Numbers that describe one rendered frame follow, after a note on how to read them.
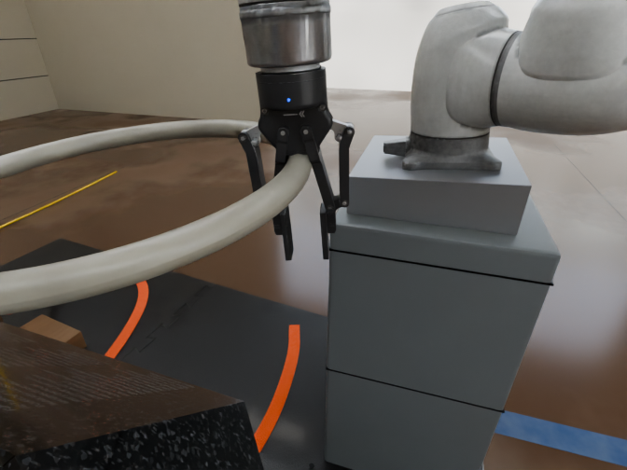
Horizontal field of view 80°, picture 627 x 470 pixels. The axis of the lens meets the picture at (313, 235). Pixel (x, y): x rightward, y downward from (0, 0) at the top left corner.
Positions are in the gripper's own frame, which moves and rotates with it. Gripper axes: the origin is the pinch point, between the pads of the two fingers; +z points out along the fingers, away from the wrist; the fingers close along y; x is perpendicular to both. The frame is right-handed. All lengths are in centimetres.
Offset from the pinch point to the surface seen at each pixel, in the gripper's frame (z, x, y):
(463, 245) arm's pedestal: 11.7, -14.7, -25.7
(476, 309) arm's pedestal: 25.1, -13.3, -29.4
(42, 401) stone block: 6.0, 21.0, 24.8
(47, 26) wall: -48, -543, 412
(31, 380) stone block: 8.3, 16.7, 30.4
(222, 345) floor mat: 85, -62, 46
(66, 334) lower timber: 73, -56, 103
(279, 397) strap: 86, -39, 19
